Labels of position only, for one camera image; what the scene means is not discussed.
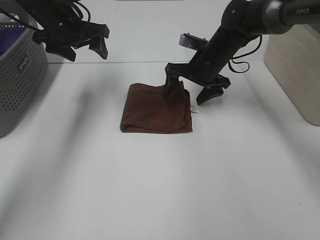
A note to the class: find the brown towel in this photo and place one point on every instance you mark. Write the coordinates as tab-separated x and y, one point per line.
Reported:
146	111

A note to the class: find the beige storage box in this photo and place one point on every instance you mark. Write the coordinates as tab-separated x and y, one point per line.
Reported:
293	58

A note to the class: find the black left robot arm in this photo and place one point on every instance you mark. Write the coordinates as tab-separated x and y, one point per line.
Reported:
49	13

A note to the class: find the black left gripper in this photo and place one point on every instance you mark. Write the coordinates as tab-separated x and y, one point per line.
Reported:
60	39

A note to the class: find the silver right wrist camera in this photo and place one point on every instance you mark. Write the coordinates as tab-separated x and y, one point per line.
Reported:
192	42

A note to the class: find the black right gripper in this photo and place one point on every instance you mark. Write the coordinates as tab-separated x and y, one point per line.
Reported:
205	73

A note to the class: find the grey perforated laundry basket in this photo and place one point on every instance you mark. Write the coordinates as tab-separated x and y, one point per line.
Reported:
22	70

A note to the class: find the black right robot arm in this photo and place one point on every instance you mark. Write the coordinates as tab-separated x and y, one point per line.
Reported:
242	22

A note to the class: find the purple cloth in basket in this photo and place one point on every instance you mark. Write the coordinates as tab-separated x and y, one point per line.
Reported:
8	36

